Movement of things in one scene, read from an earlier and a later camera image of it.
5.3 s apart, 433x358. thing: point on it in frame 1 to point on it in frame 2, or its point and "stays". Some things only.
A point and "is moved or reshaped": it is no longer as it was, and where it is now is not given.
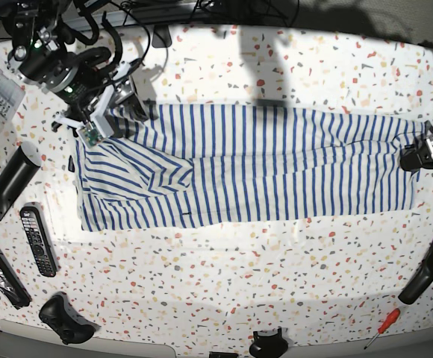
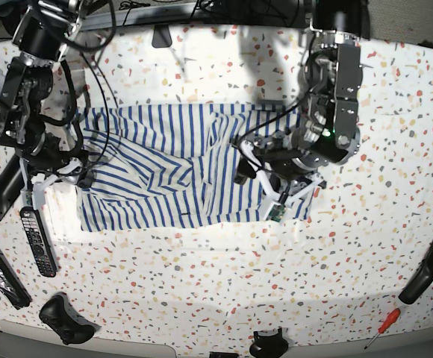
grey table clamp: (161, 37) stays
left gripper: (89, 116) to (42, 166)
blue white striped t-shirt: (196, 164) is moved or reshaped
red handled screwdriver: (392, 319) stays
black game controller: (59, 313) stays
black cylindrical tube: (24, 165) stays
